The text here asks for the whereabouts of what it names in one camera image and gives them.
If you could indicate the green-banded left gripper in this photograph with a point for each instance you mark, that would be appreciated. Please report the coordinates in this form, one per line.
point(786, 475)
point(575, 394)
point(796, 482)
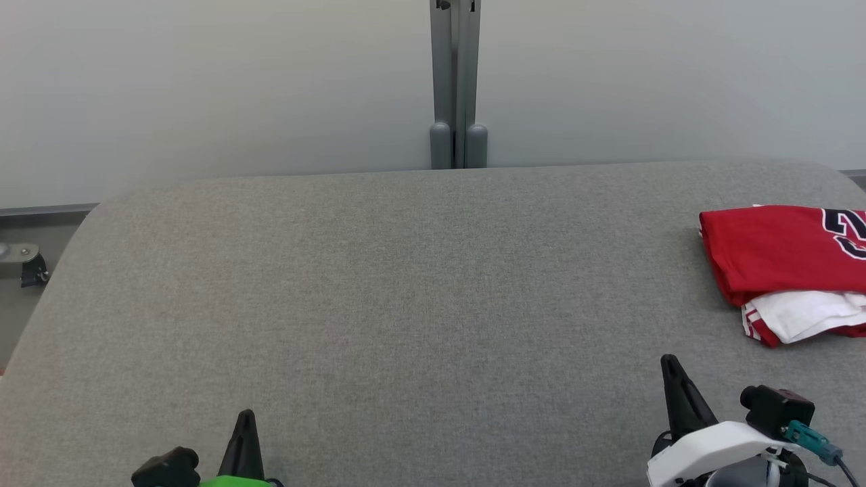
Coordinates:
point(237, 481)

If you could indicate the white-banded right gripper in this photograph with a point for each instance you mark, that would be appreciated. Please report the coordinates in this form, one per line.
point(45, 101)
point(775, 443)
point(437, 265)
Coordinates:
point(717, 446)

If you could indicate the red jersey with white sleeves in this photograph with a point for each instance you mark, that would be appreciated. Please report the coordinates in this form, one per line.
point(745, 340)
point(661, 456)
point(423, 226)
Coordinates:
point(771, 250)

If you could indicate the black clamp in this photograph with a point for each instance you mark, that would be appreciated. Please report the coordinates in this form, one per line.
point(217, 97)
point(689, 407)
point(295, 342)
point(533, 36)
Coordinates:
point(34, 274)

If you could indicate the dark grey baseboard strip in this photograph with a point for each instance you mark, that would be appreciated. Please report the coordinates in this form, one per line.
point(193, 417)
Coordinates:
point(40, 211)
point(856, 174)

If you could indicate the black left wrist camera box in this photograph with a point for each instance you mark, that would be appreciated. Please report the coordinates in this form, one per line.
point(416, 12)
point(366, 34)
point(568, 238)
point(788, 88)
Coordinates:
point(166, 468)

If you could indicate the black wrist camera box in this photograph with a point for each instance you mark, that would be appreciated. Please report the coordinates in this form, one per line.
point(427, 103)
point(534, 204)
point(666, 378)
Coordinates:
point(778, 409)
point(166, 468)

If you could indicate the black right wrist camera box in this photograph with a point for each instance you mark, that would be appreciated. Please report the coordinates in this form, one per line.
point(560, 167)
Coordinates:
point(778, 409)

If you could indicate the grey metal bracket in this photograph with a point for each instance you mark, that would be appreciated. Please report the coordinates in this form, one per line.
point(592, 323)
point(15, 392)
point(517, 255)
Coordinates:
point(17, 252)

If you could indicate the grey rounded post bumper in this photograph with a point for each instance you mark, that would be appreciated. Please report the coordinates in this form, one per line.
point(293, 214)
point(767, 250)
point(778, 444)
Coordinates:
point(476, 145)
point(440, 145)

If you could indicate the grey vertical frame post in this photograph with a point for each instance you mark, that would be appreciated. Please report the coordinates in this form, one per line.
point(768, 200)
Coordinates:
point(454, 54)

